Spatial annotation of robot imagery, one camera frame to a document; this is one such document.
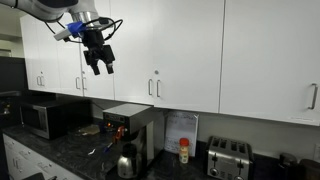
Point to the black kettle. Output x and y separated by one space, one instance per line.
288 165

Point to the blue pen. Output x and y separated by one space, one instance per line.
108 146

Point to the tan paper bag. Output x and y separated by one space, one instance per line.
89 130

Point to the red plastic tool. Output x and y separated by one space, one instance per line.
118 133

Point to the black microwave oven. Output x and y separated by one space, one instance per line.
40 118

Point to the round silver door lock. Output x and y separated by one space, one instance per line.
156 72

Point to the stainless steel coffee maker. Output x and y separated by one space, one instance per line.
133 116

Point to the white wrist camera blue mount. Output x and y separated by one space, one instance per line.
63 33

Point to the black espresso machine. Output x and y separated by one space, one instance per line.
6 106

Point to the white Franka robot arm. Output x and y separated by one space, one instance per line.
50 8

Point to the white lower cabinets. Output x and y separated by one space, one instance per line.
30 160

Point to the white paper note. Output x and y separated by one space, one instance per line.
181 131

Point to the silver four slot toaster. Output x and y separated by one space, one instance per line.
229 159

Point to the small bottle orange lid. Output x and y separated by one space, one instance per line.
184 151

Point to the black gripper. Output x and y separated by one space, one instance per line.
96 50

